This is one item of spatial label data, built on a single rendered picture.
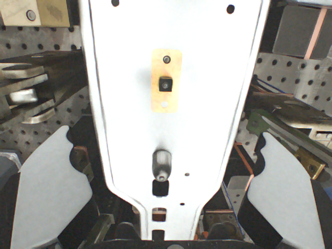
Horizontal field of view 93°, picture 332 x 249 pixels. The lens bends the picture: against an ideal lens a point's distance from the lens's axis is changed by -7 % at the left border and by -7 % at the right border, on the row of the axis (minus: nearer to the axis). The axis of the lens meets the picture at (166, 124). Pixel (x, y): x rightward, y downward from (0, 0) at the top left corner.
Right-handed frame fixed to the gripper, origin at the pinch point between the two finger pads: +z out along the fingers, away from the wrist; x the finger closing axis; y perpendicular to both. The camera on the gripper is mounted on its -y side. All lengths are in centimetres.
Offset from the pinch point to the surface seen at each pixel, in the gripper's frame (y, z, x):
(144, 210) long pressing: 26.7, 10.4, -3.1
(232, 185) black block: 20.3, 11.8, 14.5
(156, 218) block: 45.2, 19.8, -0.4
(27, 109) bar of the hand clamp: 0.9, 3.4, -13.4
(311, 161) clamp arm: 4.8, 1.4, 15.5
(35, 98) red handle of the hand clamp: 0.2, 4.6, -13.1
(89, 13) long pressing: -7.7, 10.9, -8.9
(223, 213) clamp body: 38.2, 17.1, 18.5
